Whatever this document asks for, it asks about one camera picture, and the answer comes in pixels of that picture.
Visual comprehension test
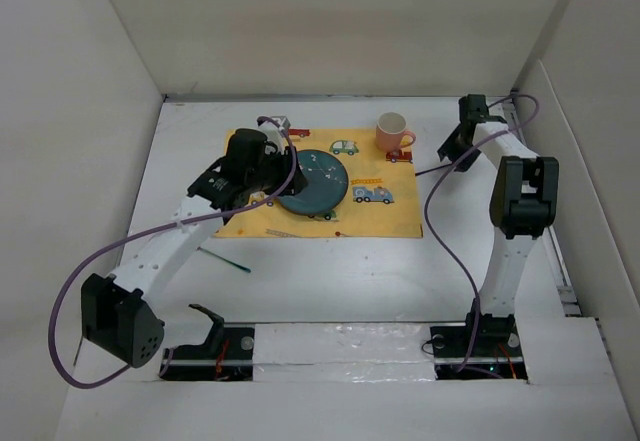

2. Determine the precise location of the pink ceramic mug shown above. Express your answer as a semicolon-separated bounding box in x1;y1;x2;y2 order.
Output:
375;112;416;153

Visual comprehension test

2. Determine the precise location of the yellow car-print cloth placemat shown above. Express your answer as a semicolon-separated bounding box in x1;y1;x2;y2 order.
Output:
215;128;423;238

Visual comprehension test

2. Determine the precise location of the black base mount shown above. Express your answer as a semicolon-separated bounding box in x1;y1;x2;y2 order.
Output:
421;312;528;381
158;304;256;382

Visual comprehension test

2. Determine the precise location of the purple metallic spoon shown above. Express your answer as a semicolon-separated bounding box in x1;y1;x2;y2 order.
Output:
414;164;450;177

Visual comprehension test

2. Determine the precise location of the teal ceramic plate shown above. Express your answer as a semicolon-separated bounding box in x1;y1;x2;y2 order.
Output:
277;149;349;219

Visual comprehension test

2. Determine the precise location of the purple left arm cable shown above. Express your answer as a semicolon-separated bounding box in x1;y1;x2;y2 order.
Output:
47;115;296;390

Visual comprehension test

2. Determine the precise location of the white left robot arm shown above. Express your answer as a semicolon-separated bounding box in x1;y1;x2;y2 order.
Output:
81;118;307;368

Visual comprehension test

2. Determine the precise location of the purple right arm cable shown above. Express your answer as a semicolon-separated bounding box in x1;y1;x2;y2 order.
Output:
423;93;542;373

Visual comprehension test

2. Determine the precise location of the iridescent purple fork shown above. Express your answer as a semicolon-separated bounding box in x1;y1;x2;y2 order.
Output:
197;247;252;273

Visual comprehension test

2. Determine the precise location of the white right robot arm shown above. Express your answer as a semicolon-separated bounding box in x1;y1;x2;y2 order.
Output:
437;94;559;318

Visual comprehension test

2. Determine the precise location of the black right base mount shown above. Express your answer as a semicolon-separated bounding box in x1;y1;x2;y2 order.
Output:
421;312;528;381

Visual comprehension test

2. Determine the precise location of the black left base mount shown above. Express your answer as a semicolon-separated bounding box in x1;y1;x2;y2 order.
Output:
158;304;256;382

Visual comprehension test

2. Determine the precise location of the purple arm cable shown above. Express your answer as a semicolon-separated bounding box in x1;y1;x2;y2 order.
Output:
47;115;296;390
423;93;542;373

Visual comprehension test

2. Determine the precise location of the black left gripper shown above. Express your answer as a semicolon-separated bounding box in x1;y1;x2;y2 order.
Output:
246;146;306;197

